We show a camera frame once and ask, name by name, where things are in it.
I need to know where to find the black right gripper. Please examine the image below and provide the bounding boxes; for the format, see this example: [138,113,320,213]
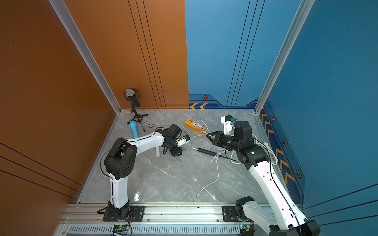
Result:
[206,131,242,152]

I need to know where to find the pink usb charger block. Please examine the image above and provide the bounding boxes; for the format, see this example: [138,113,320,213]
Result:
[196,123,204,132]

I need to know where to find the white usb charging cable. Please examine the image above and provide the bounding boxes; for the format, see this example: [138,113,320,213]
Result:
[188,119,225,154]

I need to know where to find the black electric toothbrush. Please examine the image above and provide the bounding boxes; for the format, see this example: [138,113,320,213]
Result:
[197,148,229,159]

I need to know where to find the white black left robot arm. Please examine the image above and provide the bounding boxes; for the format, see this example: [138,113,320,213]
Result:
[97,124,191,222]

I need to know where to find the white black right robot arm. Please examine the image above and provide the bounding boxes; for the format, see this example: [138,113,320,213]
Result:
[206,121,321,236]

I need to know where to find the yellow power strip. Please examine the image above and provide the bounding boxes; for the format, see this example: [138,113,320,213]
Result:
[185,119,206,134]

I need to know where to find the blue toy microphone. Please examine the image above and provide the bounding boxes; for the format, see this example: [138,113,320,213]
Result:
[129,121,139,139]

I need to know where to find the right green circuit board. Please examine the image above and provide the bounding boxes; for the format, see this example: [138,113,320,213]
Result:
[238,223,255,236]

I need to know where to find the green circuit board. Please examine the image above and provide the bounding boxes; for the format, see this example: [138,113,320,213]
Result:
[238,223,255,236]
[112,224,132,235]

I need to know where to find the left green circuit board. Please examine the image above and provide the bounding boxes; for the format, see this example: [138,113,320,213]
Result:
[112,224,132,235]

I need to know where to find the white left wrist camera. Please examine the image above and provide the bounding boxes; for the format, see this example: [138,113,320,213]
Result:
[176,135,190,147]

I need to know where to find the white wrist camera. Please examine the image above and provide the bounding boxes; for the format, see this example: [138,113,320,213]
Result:
[176,135,190,147]
[220,115,236,135]

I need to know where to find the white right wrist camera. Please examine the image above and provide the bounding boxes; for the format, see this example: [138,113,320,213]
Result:
[220,115,236,135]

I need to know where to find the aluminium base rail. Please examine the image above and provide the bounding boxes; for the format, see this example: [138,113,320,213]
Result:
[55,203,273,236]

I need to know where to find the aluminium corner post right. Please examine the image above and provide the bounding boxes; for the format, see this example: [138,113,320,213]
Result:
[255,0,315,115]

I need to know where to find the aluminium corner post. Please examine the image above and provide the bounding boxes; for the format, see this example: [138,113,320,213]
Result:
[49,0,122,116]
[255,0,315,115]

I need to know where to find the aluminium corner post left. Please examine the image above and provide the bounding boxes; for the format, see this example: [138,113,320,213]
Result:
[49,0,122,116]

